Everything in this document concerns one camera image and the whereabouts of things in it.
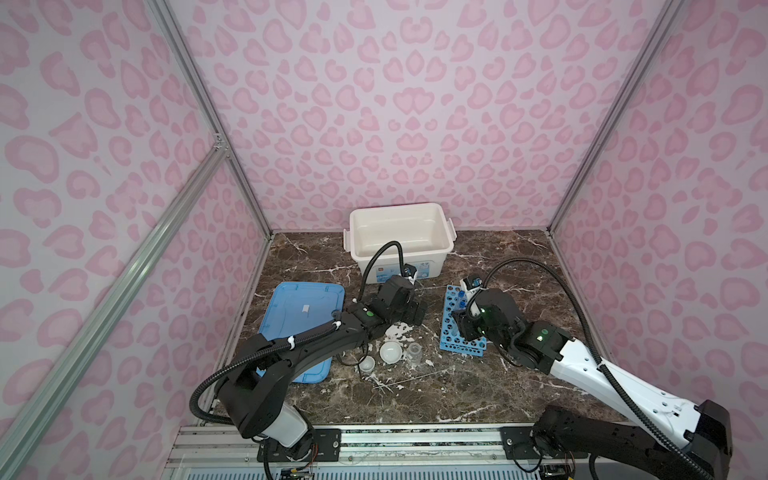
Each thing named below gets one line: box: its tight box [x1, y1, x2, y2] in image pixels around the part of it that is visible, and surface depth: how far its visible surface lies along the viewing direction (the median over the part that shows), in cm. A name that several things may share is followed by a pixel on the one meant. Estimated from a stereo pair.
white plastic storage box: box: [343, 202, 457, 285], surface depth 109 cm
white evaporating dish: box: [379, 340, 403, 365], surface depth 89 cm
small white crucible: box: [359, 355, 376, 372], surface depth 86 cm
